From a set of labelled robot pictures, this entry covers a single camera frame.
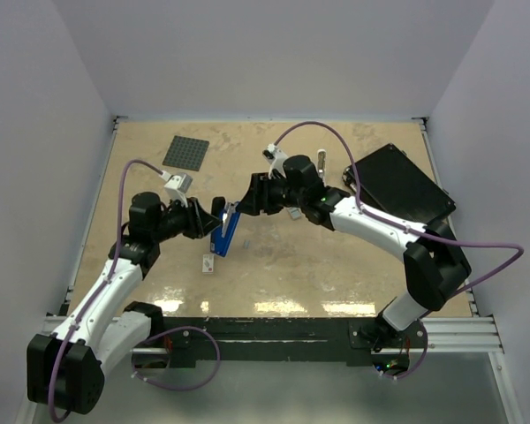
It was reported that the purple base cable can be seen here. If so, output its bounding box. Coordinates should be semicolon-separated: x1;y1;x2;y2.
378;333;432;381
131;326;222;393

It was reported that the grey studded baseplate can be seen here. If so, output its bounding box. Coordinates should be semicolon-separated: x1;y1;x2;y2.
163;135;209;171

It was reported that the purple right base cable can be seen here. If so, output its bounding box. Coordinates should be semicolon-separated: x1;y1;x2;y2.
378;333;432;381

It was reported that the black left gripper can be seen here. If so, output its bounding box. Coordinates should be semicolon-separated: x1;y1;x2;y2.
152;193;222;242

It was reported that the white staple box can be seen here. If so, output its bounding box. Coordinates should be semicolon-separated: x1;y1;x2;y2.
202;254;215;274

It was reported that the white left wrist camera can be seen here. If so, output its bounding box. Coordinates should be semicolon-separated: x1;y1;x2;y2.
162;171;193;207

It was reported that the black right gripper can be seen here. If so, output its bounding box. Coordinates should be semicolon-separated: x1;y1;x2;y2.
236;172;307;216

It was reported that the grey staple tray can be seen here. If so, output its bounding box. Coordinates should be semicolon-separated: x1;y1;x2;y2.
288;208;302;220

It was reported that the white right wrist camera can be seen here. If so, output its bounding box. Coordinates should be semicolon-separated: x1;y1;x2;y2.
262;144;288;178

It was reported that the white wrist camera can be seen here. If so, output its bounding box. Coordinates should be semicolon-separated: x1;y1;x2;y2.
162;171;193;207
262;144;288;178

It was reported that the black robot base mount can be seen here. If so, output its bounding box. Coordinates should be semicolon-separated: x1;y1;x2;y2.
130;315;429;370

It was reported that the white stapler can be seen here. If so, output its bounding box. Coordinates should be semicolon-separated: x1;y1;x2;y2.
317;149;327;178

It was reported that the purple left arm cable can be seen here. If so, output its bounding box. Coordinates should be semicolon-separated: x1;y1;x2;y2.
47;158;167;420

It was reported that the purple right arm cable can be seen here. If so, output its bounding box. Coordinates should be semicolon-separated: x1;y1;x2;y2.
273;121;526;314

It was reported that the blue black stapler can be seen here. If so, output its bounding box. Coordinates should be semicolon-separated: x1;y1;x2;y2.
210;197;240;257

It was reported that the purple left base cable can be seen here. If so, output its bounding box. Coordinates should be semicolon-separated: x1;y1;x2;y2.
131;326;222;393

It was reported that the black ribbed case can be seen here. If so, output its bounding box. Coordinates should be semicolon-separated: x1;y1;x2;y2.
342;143;456;223

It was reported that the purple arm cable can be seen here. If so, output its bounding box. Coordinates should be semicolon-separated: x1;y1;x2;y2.
273;121;526;314
47;158;167;420

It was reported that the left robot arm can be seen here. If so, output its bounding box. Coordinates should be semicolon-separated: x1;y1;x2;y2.
26;192;222;414

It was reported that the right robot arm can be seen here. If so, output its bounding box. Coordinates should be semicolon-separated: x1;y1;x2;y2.
237;155;472;347

